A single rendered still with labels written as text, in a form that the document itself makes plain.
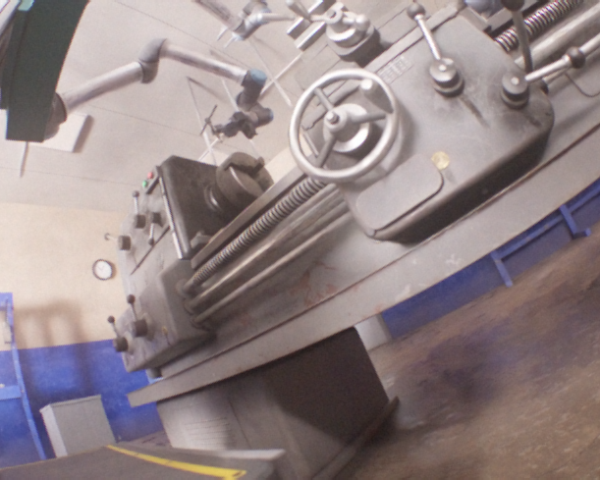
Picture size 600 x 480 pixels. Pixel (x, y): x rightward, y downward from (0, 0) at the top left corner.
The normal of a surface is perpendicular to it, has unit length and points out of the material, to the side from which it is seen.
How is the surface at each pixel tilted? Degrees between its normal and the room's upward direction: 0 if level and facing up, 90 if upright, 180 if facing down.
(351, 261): 90
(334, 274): 90
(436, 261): 90
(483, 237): 90
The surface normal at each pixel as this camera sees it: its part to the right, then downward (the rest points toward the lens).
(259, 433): -0.58, -0.04
